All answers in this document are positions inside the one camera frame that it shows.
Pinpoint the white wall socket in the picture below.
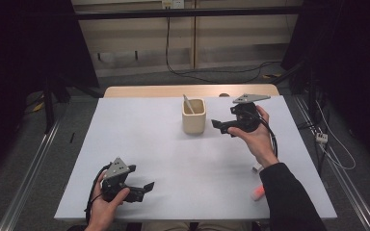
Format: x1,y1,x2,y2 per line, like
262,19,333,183
161,0,186,11

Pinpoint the long black floor cable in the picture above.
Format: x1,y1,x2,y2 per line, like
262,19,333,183
165,15,282,85

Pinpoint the aluminium floor rail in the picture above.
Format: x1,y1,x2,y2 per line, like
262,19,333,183
293,95,370,231
0,117,63,231

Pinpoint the black curtain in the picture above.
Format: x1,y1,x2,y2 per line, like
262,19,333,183
280,0,370,176
0,0,101,182

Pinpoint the orange highlighter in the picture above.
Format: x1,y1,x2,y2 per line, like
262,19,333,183
251,185,266,202

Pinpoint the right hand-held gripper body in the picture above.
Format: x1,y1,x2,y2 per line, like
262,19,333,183
228,92,272,134

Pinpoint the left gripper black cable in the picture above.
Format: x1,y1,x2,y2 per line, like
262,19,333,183
84,163,113,226

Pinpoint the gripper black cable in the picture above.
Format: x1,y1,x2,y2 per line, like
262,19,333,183
84,163,113,226
253,114,279,159

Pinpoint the black horizontal bar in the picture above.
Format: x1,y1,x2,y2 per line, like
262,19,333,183
74,5,304,21

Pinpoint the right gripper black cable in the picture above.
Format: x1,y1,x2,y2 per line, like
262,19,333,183
253,114,279,159

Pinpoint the beige square pen holder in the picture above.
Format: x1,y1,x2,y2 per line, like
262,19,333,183
181,97,207,136

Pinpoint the person's left hand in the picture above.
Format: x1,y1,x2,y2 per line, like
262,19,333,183
84,178,131,231

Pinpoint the person's right hand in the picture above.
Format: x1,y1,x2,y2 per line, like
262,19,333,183
226,104,280,169

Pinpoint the silver pen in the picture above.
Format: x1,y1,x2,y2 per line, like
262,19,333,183
182,93,196,116

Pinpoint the wooden desk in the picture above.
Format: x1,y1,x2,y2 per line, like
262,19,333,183
103,84,280,99

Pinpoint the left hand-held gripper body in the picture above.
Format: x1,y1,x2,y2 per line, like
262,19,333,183
100,156,138,203

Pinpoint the white cable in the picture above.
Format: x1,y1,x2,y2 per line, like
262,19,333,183
313,99,357,171

